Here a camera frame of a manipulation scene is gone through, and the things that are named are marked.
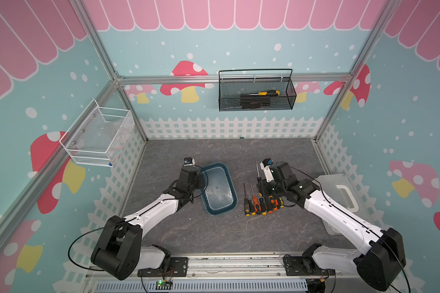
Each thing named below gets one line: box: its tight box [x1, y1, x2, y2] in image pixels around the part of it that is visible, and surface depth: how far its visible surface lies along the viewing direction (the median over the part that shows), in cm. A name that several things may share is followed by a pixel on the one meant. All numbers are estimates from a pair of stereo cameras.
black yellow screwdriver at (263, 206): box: [259, 196, 268, 216], surface depth 91 cm
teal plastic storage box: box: [199, 162, 239, 216], surface depth 93 cm
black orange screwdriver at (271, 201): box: [267, 195, 275, 215], surface depth 91 cm
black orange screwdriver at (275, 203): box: [270, 197, 280, 212], surface depth 91 cm
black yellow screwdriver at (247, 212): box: [243, 182, 252, 217], surface depth 91 cm
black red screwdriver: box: [249, 180, 262, 215], surface depth 91 cm
